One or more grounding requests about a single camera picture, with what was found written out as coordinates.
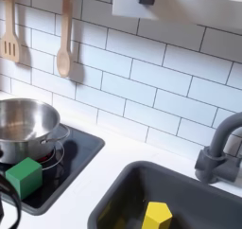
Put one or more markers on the steel pot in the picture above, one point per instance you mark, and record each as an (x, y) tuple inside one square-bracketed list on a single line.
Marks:
[(19, 144)]

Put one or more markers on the yellow block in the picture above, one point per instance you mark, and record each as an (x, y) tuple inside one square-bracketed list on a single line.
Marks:
[(156, 217)]

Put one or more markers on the green block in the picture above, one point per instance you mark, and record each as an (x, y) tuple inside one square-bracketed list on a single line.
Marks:
[(23, 177)]

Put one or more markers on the black toy stove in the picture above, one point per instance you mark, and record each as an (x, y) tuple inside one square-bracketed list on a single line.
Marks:
[(82, 147)]

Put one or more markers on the wooden spoon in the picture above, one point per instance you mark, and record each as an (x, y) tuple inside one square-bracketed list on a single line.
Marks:
[(64, 62)]

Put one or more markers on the red stove burner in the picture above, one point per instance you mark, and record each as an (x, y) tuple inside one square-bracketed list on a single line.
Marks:
[(47, 159)]

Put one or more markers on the grey tap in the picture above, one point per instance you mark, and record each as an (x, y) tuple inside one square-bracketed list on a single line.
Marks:
[(217, 144)]

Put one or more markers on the dark grey sink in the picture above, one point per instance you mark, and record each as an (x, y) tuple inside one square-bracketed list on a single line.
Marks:
[(195, 201)]

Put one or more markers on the white toy microwave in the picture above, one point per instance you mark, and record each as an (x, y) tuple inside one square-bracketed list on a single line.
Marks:
[(195, 8)]

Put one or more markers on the slotted wooden spatula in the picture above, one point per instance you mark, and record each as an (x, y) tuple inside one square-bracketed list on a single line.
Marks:
[(9, 18)]

